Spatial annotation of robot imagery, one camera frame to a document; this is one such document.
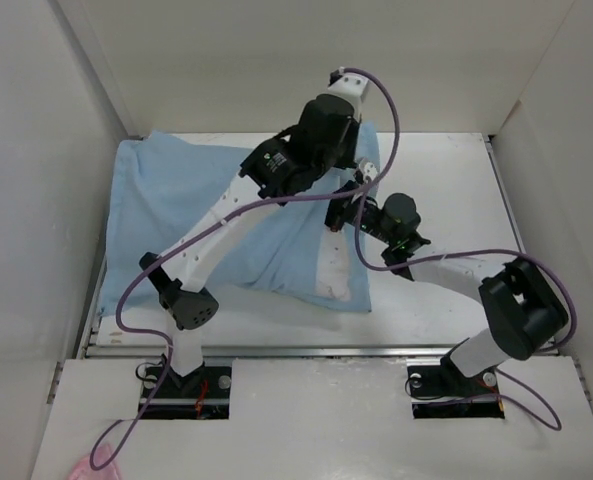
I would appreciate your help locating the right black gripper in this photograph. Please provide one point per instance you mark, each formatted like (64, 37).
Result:
(341, 199)

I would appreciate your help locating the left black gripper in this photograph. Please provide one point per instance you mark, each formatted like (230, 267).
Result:
(354, 133)

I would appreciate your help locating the white pillow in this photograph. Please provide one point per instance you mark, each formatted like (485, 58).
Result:
(333, 267)

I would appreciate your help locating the blue pillowcase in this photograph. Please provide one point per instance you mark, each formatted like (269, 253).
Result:
(162, 186)

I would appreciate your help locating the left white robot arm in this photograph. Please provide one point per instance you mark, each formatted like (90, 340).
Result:
(279, 168)

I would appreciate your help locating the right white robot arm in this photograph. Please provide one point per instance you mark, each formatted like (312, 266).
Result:
(522, 310)

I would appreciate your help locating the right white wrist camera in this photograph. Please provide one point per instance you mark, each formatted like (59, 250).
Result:
(366, 171)

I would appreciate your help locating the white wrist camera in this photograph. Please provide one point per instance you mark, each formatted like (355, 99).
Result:
(351, 87)
(366, 171)

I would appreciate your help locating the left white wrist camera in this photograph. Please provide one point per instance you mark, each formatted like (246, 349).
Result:
(351, 87)

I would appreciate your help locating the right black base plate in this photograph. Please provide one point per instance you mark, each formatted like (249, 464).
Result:
(437, 393)

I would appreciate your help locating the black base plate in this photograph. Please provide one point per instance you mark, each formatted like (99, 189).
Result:
(204, 396)
(437, 393)

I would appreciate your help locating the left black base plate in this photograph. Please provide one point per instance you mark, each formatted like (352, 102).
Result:
(204, 396)

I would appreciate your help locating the aluminium front rail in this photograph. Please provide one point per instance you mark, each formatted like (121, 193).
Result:
(98, 352)

